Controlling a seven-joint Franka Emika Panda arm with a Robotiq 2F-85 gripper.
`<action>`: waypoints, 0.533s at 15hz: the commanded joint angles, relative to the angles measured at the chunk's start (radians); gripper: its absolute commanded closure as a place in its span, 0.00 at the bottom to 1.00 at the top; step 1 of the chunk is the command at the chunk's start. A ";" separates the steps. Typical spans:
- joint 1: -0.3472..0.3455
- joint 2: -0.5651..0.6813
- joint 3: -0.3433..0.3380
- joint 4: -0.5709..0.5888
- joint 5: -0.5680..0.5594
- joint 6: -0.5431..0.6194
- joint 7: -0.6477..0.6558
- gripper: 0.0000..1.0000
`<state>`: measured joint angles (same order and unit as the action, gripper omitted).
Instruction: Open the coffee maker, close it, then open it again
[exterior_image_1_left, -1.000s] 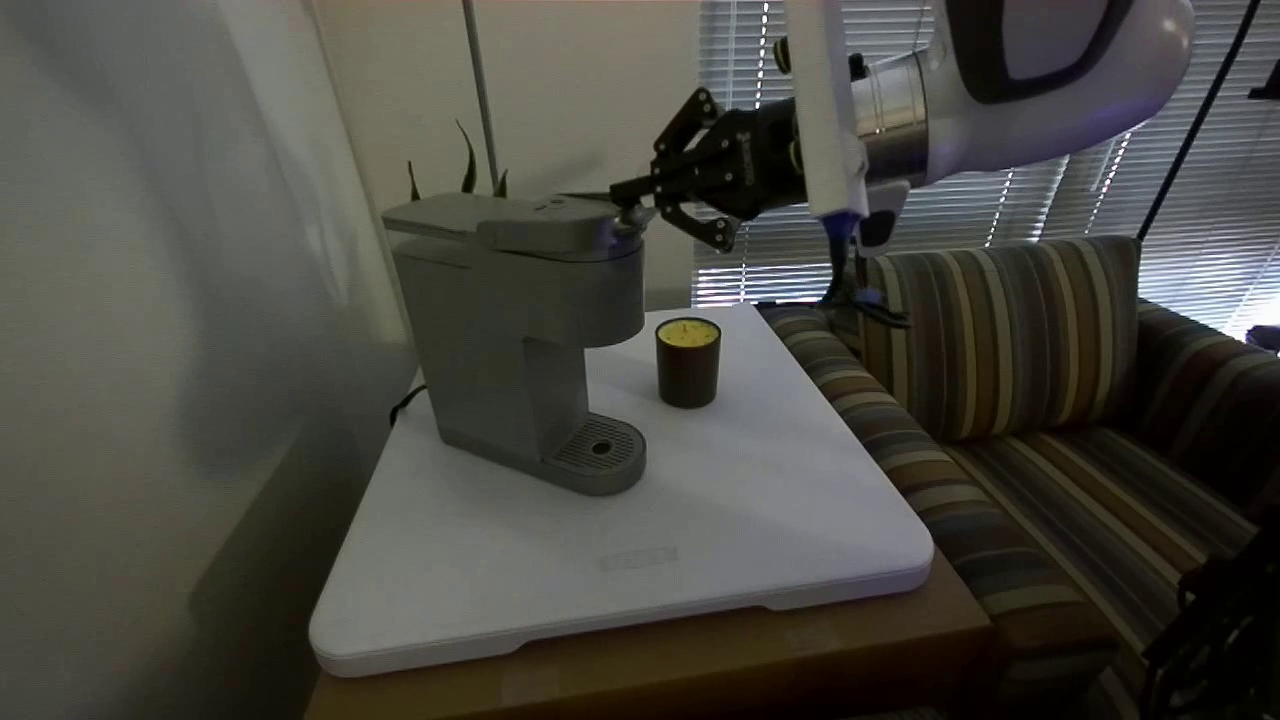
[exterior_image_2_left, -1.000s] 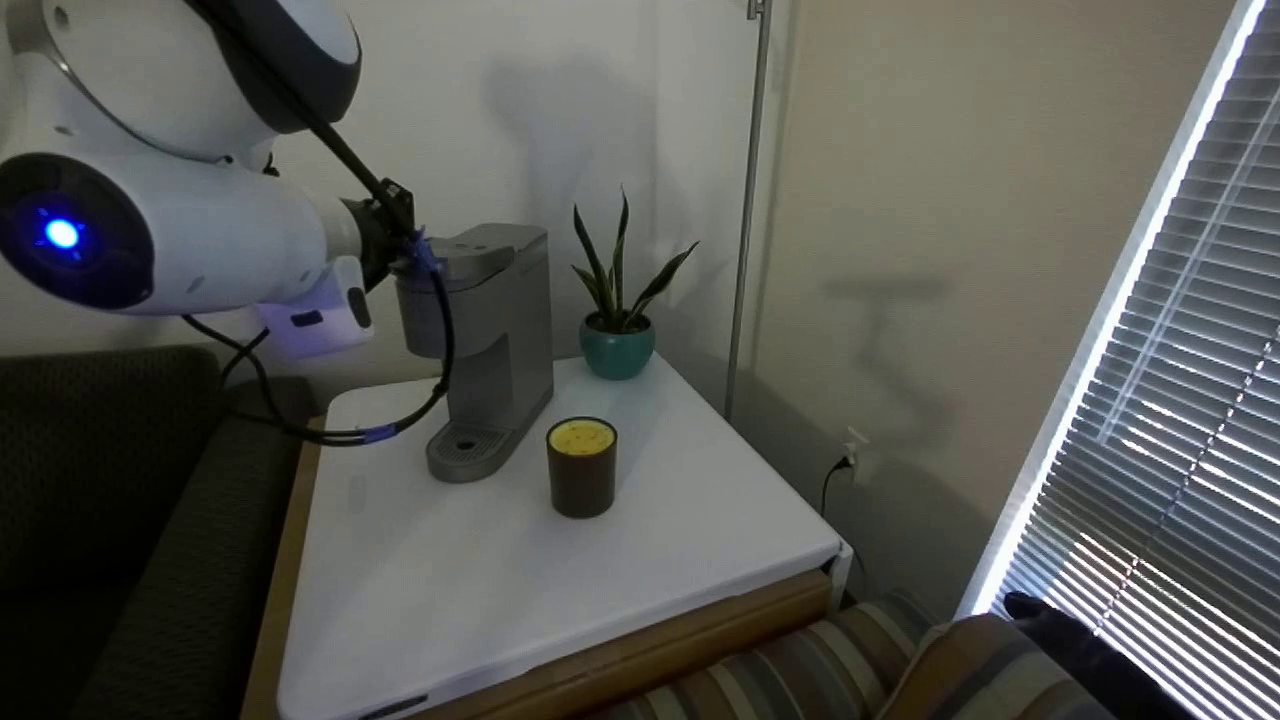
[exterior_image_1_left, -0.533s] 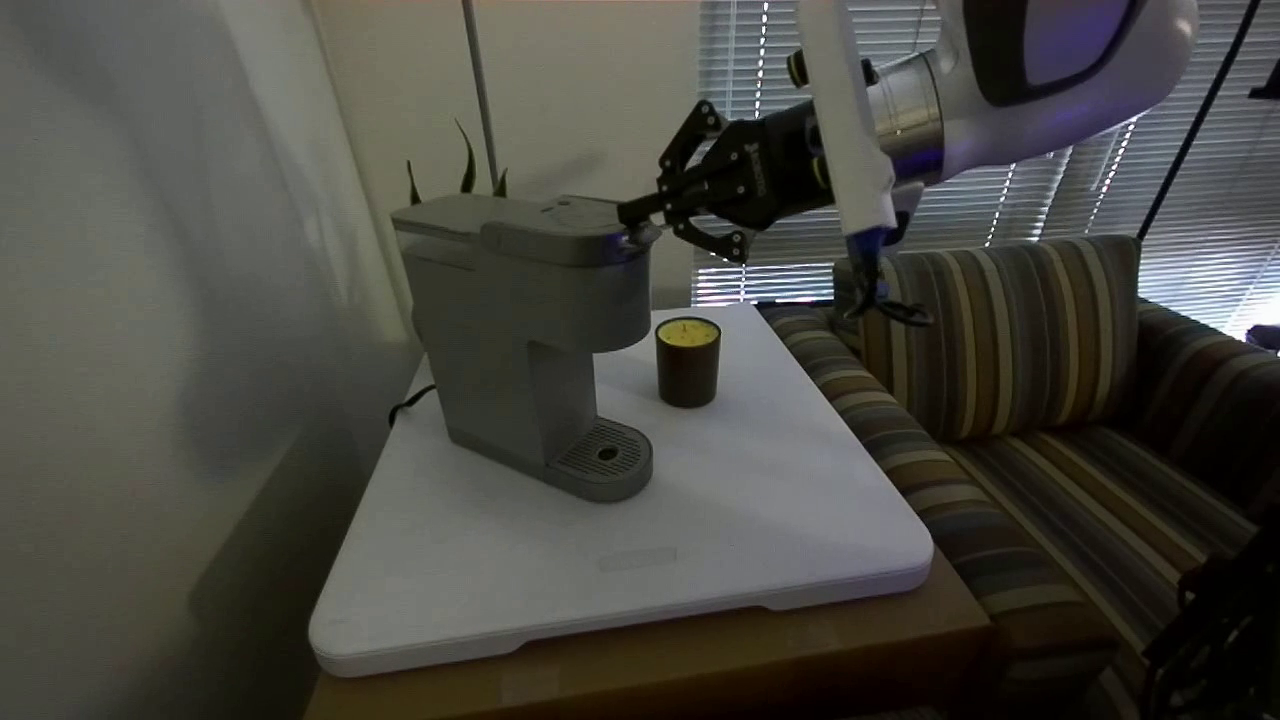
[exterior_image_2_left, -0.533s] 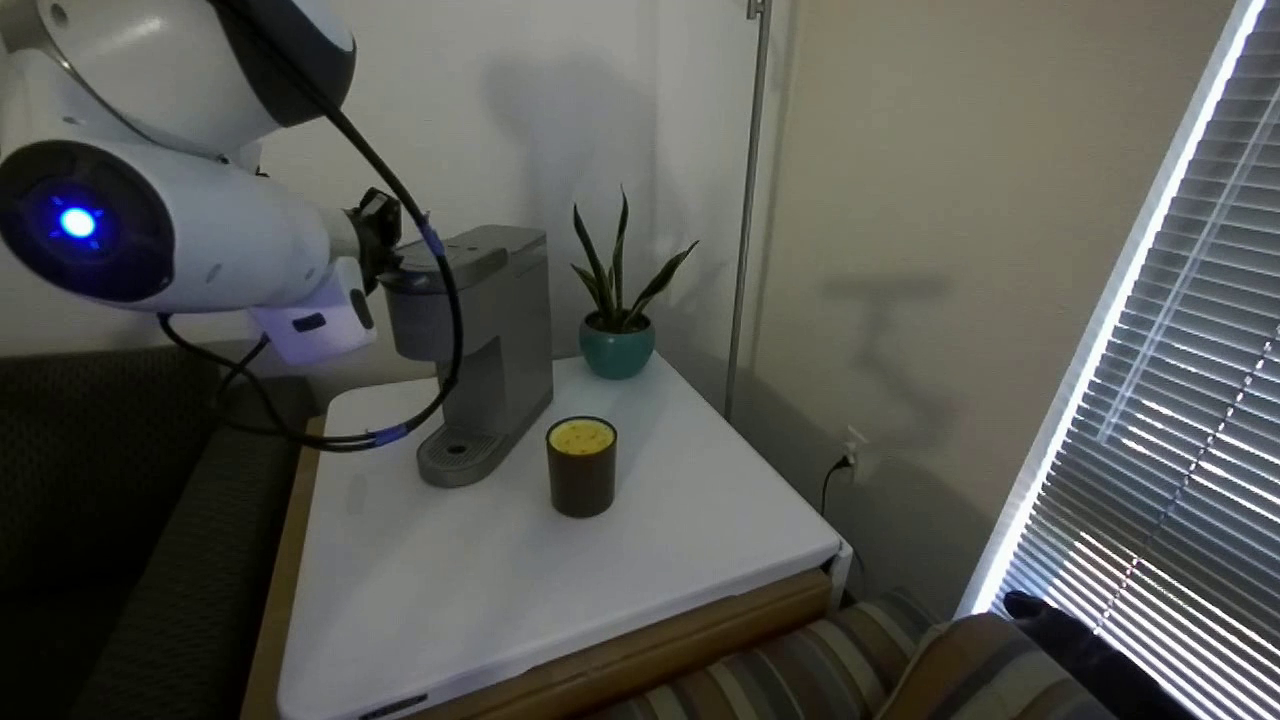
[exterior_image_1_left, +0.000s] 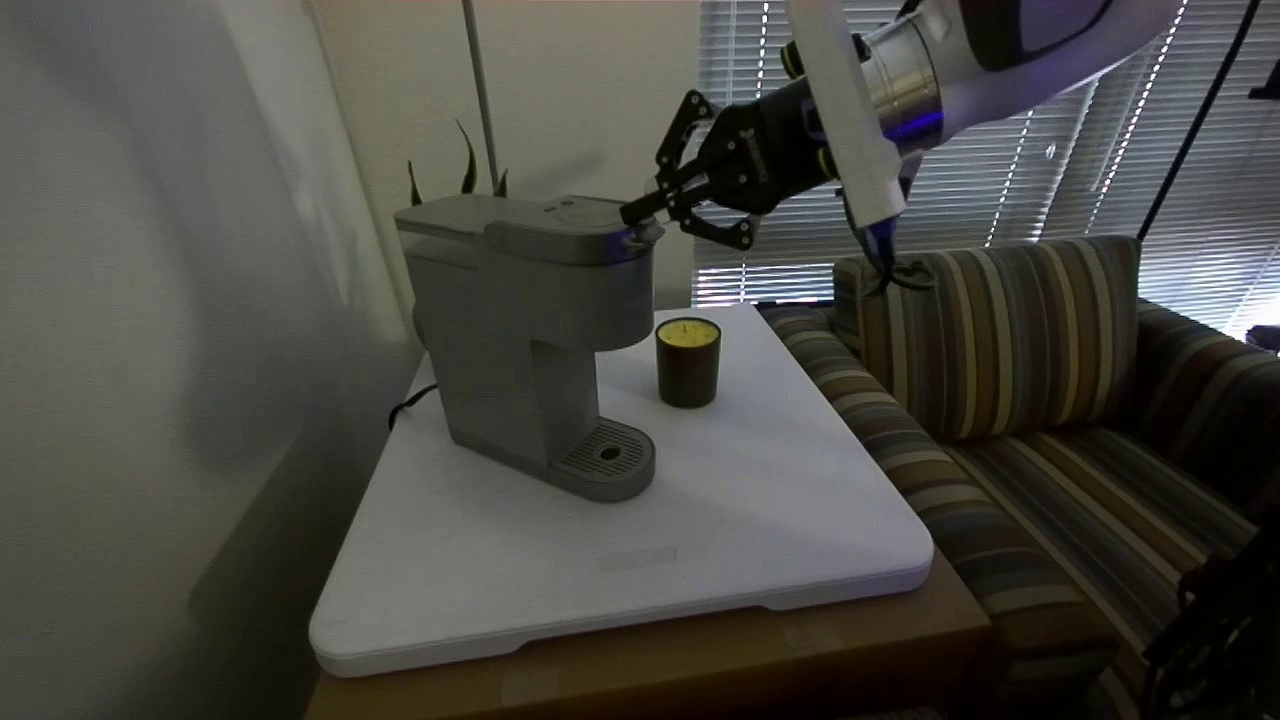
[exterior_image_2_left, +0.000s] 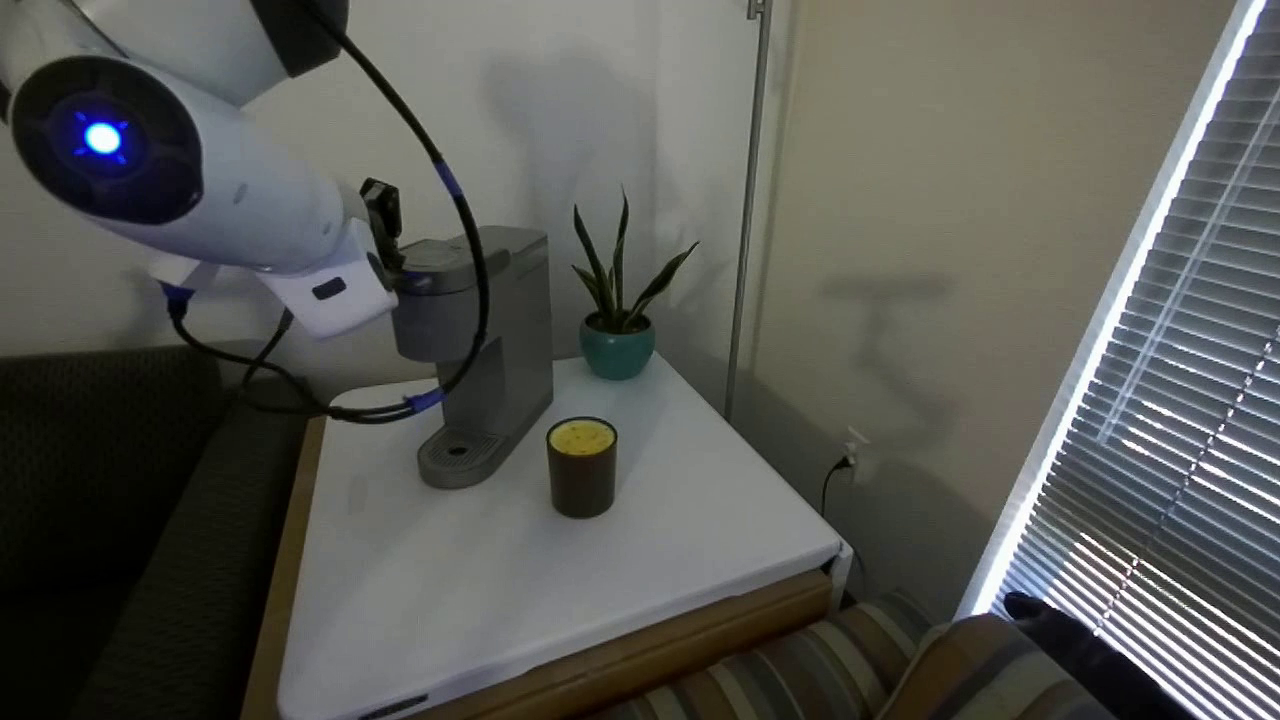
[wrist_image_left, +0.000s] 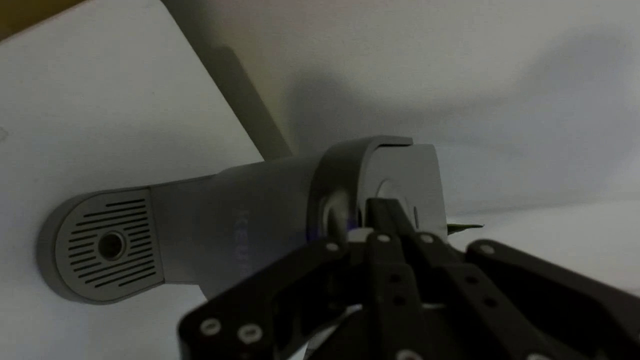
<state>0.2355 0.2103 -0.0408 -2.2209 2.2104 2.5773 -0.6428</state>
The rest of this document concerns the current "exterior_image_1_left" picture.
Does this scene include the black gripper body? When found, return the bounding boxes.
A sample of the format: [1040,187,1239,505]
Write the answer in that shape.
[712,83,844,215]

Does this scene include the grey pod coffee maker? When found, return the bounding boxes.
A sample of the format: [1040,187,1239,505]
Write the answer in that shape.
[392,191,668,508]

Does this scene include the dark candle jar yellow wax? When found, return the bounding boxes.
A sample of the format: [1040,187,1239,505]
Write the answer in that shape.
[654,311,728,412]

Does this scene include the thin metal pole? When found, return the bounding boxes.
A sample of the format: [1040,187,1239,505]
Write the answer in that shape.
[457,0,504,191]

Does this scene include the green snake plant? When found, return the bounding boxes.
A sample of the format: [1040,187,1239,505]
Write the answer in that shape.
[404,119,516,204]

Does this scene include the striped cushion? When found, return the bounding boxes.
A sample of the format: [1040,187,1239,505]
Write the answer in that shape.
[831,237,1145,444]

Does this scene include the white rectangular board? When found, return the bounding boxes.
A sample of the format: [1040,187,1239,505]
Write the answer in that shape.
[309,300,938,680]

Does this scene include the white window blinds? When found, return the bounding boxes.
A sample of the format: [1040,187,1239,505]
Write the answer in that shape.
[695,0,1280,334]

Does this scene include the wooden side table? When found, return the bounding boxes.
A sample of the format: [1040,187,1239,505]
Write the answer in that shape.
[300,551,996,720]

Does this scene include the striped sofa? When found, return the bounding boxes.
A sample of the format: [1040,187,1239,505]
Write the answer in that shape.
[756,237,1280,720]

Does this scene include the dark object on sofa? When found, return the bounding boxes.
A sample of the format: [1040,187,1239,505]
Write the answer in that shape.
[1141,517,1280,720]

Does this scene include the black power cord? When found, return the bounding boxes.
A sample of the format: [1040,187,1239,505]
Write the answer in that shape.
[383,381,439,433]

